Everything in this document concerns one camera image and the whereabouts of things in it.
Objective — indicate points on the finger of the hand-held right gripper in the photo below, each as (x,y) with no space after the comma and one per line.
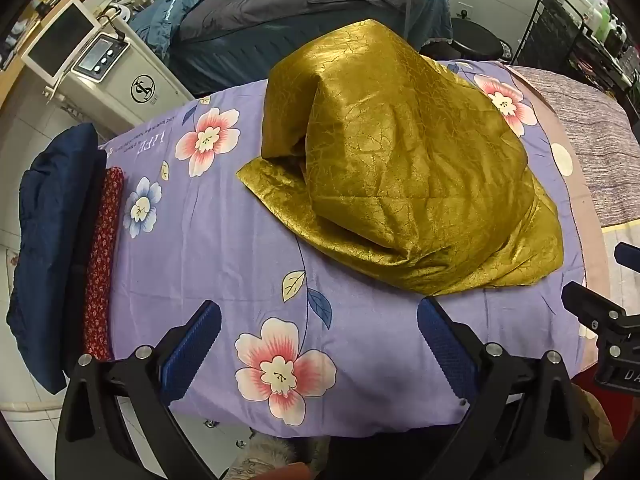
(585,302)
(629,255)

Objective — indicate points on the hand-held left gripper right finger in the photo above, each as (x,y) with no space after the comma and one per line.
(445,350)

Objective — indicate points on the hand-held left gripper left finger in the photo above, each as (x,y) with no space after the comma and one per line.
(192,345)

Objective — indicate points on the gold crackle-pattern jacket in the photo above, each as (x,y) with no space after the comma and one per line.
(400,160)

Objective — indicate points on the cream patterned cloth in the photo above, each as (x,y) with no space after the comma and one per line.
(625,280)

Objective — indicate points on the person's brown coat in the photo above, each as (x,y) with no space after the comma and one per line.
(595,425)

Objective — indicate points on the pink dotted blanket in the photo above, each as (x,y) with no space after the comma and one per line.
(575,200)

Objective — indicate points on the purple floral bed sheet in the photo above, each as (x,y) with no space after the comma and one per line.
(225,270)

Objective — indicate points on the grey striped cloth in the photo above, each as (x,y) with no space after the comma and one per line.
(600,150)

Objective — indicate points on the folded black garment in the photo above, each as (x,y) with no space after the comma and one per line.
(77,310)

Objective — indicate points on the red patterned cloth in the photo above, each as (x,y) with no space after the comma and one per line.
(102,260)

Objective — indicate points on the beige fur trim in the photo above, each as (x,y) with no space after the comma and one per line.
(270,455)

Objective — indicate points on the folded navy blue garment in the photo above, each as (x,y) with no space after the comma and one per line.
(50,235)

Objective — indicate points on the black bottle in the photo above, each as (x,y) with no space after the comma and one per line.
(617,40)

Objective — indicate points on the green bottle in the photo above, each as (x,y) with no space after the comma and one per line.
(602,22)

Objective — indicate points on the white beauty machine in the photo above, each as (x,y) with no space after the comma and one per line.
(150,95)

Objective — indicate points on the black round stool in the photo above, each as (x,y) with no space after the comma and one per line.
(480,42)

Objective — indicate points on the teal massage bed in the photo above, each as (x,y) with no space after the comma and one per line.
(225,65)

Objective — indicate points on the blue ruffled cover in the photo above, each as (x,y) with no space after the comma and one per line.
(165,15)

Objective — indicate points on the white framed monitor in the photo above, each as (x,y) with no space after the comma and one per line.
(57,40)

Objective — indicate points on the white round appliance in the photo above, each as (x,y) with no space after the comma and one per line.
(117,10)

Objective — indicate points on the grey quilt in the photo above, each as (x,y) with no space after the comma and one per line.
(300,0)

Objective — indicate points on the white wall socket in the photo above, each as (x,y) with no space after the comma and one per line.
(465,11)

